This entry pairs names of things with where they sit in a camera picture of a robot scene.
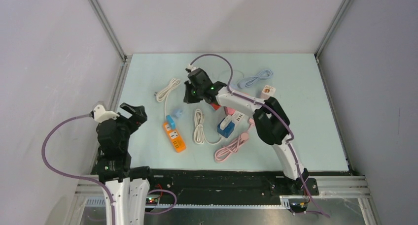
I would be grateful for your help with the red cube socket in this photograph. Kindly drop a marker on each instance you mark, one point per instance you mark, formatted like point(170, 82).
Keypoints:
point(215, 106)

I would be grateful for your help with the white plug adapter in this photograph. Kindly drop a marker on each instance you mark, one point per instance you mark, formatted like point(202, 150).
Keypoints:
point(225, 122)

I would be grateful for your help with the light blue plug adapter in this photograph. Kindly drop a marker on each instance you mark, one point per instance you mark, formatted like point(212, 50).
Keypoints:
point(170, 122)

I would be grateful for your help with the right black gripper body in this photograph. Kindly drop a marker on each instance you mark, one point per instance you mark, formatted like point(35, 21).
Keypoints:
point(192, 95)

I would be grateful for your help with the orange power strip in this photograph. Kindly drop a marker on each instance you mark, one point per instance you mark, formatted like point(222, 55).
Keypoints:
point(175, 138)

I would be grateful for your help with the dark blue cube socket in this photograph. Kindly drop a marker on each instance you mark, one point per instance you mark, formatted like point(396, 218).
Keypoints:
point(227, 132)

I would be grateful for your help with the pink triangular power strip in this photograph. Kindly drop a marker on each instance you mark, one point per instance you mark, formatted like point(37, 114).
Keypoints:
point(230, 111)

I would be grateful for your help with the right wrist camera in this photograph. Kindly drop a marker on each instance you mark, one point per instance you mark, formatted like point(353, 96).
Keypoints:
point(190, 68)

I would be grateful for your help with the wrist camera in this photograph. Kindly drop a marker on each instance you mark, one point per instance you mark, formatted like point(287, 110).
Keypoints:
point(100, 114)
point(190, 68)

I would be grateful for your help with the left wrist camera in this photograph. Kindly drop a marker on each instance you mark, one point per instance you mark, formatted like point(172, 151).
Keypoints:
point(100, 114)

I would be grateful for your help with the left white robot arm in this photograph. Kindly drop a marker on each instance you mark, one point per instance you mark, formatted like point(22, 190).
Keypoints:
point(126, 188)

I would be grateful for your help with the white power strip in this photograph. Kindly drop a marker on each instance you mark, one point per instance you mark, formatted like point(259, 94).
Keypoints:
point(237, 117)

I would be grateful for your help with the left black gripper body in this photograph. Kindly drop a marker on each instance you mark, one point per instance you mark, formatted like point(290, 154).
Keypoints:
point(128, 125)

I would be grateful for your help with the light blue table mat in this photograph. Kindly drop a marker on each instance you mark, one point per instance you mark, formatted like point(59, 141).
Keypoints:
point(156, 81)

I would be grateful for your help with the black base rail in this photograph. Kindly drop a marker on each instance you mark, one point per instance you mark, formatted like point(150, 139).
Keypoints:
point(220, 188)

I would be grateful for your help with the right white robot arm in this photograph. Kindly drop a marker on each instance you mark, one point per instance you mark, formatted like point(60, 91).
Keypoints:
point(271, 122)

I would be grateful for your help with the small light blue charger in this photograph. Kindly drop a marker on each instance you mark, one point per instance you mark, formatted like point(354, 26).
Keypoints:
point(177, 113)

